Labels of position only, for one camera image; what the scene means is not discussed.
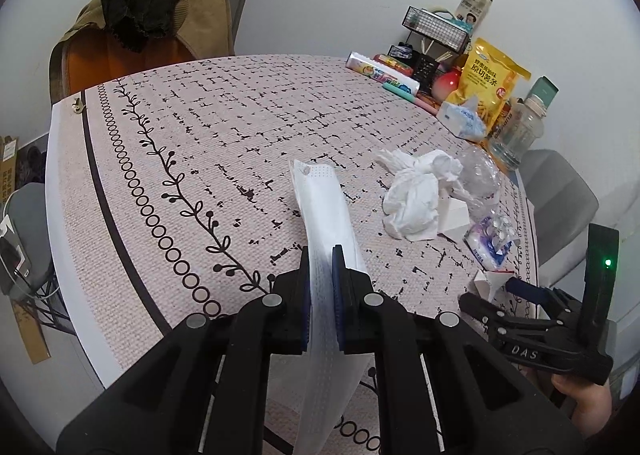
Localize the person's right hand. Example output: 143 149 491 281
550 375 613 438

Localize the white triangular paper box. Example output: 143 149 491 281
437 196 473 242

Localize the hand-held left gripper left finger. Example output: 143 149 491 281
56 246 312 455

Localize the orange chair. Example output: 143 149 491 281
50 27 198 108

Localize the yellow snack bag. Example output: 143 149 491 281
445 37 532 133

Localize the large clear water jug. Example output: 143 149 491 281
487 96 547 172

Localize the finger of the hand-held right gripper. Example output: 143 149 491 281
504 277 583 321
458 292 546 336

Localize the blue white tissue pack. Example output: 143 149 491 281
436 101 487 140

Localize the red flat box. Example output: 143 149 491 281
374 54 413 76

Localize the brown jacket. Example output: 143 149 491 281
56 0 236 66

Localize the white tissue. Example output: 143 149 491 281
378 149 463 242

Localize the grey upholstered chair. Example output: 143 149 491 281
517 149 601 286

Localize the black pen holder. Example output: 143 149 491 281
407 52 441 90

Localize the black cloth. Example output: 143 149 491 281
100 0 187 53

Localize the long white wrap box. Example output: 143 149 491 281
346 52 421 94

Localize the green pink marker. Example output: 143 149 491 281
382 81 417 102

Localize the blue printed clear plastic wrapper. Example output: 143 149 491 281
464 214 520 270

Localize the cardboard box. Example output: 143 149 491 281
0 135 21 206

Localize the black wire basket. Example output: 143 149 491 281
402 6 471 53

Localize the red apple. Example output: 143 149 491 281
432 69 463 98

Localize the grey stool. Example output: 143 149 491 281
5 182 56 306

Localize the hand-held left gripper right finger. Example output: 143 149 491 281
332 245 583 455

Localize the clear plastic bag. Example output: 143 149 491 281
447 147 503 220

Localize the small white paper piece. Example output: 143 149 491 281
472 269 516 303

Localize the green paper box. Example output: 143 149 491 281
524 76 560 110

